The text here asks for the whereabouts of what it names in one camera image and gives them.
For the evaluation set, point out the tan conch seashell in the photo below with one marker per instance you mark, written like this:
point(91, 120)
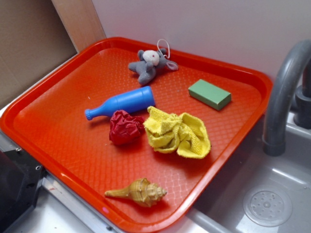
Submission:
point(141, 191)

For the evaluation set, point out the orange plastic tray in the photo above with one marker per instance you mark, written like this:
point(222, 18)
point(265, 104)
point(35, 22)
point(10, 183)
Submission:
point(49, 123)

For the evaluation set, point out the grey plush mouse toy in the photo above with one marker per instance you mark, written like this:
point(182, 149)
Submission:
point(152, 60)

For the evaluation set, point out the green rectangular block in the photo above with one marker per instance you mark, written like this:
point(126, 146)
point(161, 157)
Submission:
point(210, 94)

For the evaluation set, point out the yellow crumpled cloth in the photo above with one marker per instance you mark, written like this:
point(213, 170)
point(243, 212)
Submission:
point(184, 134)

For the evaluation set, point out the red crumpled paper ball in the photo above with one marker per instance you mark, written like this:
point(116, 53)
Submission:
point(124, 128)

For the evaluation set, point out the blue plastic toy bottle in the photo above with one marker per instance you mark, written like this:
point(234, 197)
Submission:
point(132, 101)

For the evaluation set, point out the grey toy sink faucet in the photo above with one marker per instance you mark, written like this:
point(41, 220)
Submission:
point(292, 84)

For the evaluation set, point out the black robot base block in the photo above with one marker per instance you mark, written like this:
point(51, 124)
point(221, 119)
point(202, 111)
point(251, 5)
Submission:
point(20, 181)

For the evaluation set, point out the brown cardboard panel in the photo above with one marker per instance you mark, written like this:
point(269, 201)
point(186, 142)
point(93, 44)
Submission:
point(36, 36)

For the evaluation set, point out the grey toy sink basin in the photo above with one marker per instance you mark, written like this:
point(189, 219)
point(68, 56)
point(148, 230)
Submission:
point(258, 193)

